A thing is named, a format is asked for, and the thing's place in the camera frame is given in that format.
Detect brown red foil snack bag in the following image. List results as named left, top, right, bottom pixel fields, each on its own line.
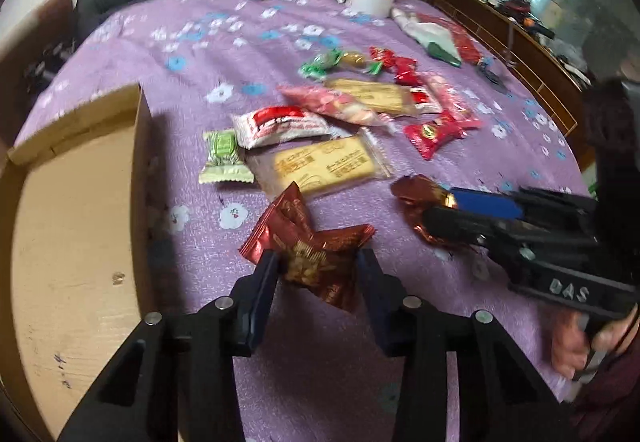
left=390, top=175, right=471, bottom=249

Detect small red candy packet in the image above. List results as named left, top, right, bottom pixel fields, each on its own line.
left=404, top=111, right=465, bottom=161

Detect yellow clear biscuit pack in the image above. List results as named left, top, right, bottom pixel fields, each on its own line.
left=246, top=128, right=394, bottom=199

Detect dark red crinkled snack bag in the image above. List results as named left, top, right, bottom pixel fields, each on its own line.
left=240, top=183, right=376, bottom=311

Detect pink clear snack pack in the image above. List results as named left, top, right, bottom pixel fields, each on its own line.
left=278, top=86, right=395, bottom=132

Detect green white snack packet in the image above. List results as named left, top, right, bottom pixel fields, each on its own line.
left=198, top=129, right=255, bottom=184

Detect white red snack packet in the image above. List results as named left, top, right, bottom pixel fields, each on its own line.
left=230, top=106, right=331, bottom=150

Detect long pink red snack pack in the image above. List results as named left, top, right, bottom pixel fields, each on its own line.
left=418, top=72, right=483, bottom=129

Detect gold green candy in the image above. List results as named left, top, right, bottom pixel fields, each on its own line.
left=337, top=51, right=383, bottom=76

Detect person's right hand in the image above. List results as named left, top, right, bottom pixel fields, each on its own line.
left=551, top=307, right=639, bottom=379

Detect black glasses on table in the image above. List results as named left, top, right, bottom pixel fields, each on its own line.
left=476, top=57, right=509, bottom=95

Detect red wrapped candy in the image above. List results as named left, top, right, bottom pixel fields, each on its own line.
left=369, top=46, right=395, bottom=71
left=394, top=56, right=422, bottom=87

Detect red mesh bag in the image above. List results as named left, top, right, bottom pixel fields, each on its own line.
left=416, top=12, right=482, bottom=65

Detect brown wooden cabinet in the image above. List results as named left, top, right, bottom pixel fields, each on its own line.
left=426, top=0, right=596, bottom=170

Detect white green cloth bag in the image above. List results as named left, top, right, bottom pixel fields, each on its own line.
left=390, top=7, right=462, bottom=68

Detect shallow cardboard box tray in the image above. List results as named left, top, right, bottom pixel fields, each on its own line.
left=1, top=85, right=152, bottom=441

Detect purple floral tablecloth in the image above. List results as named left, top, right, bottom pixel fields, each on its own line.
left=18, top=0, right=586, bottom=441

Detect brown armchair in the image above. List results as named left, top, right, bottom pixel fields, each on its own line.
left=1, top=0, right=74, bottom=152

